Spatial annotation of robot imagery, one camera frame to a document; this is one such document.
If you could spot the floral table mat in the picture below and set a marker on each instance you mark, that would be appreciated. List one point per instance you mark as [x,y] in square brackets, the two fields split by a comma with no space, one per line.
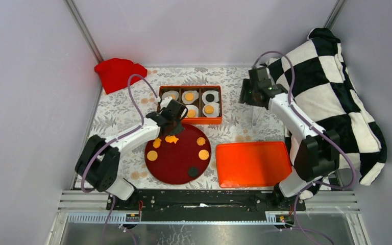
[122,109]

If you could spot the black white checkered blanket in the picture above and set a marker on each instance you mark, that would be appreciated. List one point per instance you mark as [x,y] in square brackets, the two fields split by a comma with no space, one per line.
[318,77]

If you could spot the round orange cookie bottom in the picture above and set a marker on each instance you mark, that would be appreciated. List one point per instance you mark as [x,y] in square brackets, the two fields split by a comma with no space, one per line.
[203,155]

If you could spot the flower shaped orange cookie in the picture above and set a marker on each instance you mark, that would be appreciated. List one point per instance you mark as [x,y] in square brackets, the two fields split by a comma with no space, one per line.
[201,141]

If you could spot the orange fish cookie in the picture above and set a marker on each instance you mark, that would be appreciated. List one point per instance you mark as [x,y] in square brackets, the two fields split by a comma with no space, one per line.
[171,139]
[157,143]

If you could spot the red cloth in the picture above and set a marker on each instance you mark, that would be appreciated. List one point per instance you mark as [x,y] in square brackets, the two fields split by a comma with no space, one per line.
[114,73]

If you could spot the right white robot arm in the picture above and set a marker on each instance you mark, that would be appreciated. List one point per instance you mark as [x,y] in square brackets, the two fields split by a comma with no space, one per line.
[315,156]

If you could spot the orange fish cookie left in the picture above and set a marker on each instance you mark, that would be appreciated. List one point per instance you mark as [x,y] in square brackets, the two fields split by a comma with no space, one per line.
[157,143]

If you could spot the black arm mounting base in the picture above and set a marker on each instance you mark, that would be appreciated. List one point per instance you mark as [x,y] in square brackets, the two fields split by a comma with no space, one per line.
[168,205]

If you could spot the orange fish cookie right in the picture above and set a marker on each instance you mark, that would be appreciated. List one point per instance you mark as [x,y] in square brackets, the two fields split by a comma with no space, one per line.
[171,139]

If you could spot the black round cookie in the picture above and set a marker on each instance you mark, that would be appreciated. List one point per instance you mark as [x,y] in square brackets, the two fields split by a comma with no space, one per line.
[210,97]
[193,172]

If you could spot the black round cookie right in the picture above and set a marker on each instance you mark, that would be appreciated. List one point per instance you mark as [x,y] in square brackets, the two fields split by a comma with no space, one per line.
[193,172]

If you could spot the black round cookie bottom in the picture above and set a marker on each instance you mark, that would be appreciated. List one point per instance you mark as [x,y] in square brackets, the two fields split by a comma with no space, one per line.
[210,97]

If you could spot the dark red round plate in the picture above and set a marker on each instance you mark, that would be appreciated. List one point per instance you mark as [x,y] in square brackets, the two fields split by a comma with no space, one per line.
[174,160]

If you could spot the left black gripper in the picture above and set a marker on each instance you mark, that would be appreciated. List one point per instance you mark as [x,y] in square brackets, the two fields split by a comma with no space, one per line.
[177,130]

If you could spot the white paper cup liner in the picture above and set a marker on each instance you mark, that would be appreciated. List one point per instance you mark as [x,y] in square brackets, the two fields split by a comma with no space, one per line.
[193,107]
[216,112]
[216,93]
[167,94]
[196,96]

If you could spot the orange compartment cookie tin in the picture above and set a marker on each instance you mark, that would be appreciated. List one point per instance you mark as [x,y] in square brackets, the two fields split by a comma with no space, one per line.
[201,119]

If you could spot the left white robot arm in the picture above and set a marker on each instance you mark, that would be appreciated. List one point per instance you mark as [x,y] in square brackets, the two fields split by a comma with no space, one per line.
[100,157]

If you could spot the orange tin lid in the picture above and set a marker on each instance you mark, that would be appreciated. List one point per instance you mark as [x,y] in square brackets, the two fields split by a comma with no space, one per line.
[252,164]

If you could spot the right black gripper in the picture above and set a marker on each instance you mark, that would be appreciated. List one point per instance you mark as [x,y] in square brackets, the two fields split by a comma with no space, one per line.
[243,98]

